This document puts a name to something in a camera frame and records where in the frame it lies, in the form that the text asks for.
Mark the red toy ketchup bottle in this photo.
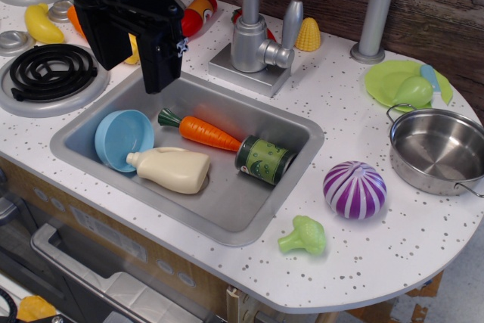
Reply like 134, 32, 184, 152
181, 0, 218, 38

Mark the light green toy broccoli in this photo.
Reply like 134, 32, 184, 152
278, 216, 326, 256

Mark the purple striped toy onion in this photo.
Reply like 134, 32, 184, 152
323, 161, 387, 220

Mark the silver stove knob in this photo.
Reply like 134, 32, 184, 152
48, 0, 73, 23
0, 30, 36, 57

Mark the front black stove burner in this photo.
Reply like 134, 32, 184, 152
1, 44, 110, 118

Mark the silver toy faucet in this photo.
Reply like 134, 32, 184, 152
209, 0, 303, 97

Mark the yellow object on floor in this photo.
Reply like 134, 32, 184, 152
17, 296, 57, 322

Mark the silver stove knob back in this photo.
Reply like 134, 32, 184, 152
48, 0, 73, 23

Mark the stainless steel pot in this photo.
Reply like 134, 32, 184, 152
386, 104, 483, 198

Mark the light green toy pear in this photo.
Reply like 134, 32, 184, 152
392, 76, 433, 107

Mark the blue toy knife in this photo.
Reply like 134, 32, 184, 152
420, 64, 442, 100

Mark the yellow toy corn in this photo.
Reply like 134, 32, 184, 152
295, 17, 321, 52

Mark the silver stove knob front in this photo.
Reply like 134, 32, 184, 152
0, 30, 36, 57

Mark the green toy can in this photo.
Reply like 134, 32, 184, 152
234, 135, 297, 185

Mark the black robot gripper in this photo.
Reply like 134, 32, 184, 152
74, 0, 185, 94

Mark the red toy chili pepper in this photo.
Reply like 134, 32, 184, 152
231, 8, 276, 42

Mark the yellow toy bell pepper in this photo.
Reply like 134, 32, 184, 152
124, 34, 140, 65

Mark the cream toy bottle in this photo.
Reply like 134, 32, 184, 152
126, 147, 210, 194

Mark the orange toy carrot in sink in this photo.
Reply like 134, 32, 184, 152
158, 108, 242, 152

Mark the yellow toy banana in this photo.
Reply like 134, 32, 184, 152
24, 3, 64, 44

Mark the grey right post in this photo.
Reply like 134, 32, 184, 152
350, 0, 392, 64

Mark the light green plate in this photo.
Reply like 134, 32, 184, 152
364, 61, 454, 107

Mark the blue toy bowl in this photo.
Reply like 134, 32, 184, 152
95, 110, 154, 172

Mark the grey sink basin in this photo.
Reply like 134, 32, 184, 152
51, 72, 324, 246

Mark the oven door handle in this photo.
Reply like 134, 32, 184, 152
30, 223, 217, 322

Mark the small orange toy carrot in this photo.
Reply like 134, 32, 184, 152
67, 5, 85, 39

